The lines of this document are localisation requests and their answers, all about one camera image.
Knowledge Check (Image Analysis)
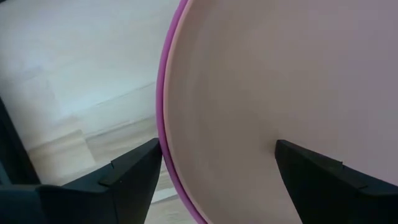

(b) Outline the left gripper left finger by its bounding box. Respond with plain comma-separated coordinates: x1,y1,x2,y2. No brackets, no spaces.
37,138,164,224

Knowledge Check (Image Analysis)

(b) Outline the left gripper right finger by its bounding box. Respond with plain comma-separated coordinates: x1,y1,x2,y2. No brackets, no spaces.
275,139,398,224

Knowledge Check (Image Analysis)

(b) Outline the magenta round plate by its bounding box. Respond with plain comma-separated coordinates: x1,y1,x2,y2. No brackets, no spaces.
155,0,209,224

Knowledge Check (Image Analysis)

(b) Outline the orange round plate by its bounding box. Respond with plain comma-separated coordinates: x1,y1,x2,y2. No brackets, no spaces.
163,0,398,224

